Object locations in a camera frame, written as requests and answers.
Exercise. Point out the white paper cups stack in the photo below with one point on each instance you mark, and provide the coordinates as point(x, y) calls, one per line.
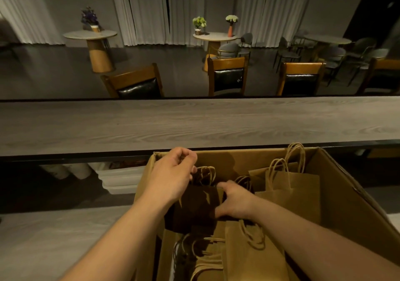
point(67, 170)

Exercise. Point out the person's right hand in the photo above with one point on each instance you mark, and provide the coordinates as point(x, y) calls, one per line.
point(240, 203)

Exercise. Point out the wooden chair black leather back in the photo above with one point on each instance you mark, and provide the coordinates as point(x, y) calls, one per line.
point(382, 77)
point(137, 85)
point(300, 79)
point(227, 76)

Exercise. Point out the green plant in white pot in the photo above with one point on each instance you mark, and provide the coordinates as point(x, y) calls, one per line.
point(199, 23)

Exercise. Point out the person's right forearm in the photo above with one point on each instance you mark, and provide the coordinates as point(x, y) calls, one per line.
point(312, 243)

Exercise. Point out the person's left forearm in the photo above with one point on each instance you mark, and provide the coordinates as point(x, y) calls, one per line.
point(118, 240)

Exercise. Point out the grey upholstered metal chair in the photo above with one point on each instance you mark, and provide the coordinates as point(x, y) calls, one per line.
point(286, 52)
point(229, 50)
point(364, 44)
point(333, 57)
point(373, 57)
point(246, 41)

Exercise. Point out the person's left thumb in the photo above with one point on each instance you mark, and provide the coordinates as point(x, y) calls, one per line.
point(193, 173)

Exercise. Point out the person's left hand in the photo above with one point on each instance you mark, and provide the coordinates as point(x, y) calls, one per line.
point(167, 177)

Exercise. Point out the large brown cardboard box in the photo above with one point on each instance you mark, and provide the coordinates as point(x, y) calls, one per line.
point(340, 202)

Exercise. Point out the round table with wooden base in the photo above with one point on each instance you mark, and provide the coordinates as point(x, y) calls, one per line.
point(98, 52)
point(214, 38)

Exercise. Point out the round grey table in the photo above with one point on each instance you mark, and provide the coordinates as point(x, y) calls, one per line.
point(326, 39)

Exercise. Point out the purple flowers in pot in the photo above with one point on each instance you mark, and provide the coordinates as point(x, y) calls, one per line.
point(90, 18)

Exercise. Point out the stack of white plastic containers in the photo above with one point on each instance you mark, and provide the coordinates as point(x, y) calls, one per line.
point(122, 177)

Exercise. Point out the person's right thumb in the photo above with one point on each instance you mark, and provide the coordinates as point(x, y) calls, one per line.
point(222, 210)

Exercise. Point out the white curtain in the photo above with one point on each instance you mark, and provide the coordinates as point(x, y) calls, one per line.
point(150, 12)
point(272, 12)
point(25, 12)

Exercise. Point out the white flowers in orange vase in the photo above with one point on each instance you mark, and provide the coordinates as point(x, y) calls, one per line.
point(231, 24)

